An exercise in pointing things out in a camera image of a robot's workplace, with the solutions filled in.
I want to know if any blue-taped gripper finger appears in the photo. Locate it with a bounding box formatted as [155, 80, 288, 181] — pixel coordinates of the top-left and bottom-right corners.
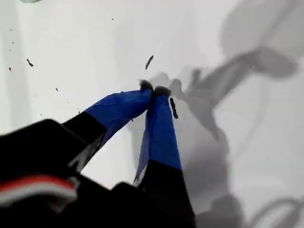
[62, 79, 153, 173]
[133, 85, 197, 228]

